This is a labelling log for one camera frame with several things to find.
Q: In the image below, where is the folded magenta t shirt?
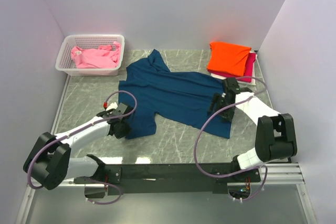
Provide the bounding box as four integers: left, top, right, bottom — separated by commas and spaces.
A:
211, 52, 257, 83

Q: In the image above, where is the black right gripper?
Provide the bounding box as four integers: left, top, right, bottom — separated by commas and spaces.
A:
207, 92, 236, 123

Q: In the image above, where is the navy blue t shirt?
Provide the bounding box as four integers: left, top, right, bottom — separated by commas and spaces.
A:
118, 50, 224, 139

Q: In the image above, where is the pink t shirt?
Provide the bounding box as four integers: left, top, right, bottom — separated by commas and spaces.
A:
71, 41, 122, 69

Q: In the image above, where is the white perforated plastic basket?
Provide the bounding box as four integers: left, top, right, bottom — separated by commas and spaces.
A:
55, 34, 125, 76

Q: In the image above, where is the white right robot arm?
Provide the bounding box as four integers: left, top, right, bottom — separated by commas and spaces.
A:
208, 78, 298, 182

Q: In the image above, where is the folded white t shirt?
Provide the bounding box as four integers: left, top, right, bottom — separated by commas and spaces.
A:
209, 50, 259, 87

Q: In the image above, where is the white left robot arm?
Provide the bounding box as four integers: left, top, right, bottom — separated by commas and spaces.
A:
23, 103, 135, 190

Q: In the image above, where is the aluminium extrusion rail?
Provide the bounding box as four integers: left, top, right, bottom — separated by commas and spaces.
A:
16, 163, 317, 223

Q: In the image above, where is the folded orange t shirt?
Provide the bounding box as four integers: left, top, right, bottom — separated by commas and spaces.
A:
207, 41, 251, 77

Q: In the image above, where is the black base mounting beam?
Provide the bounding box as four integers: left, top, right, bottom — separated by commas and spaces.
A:
72, 163, 262, 198

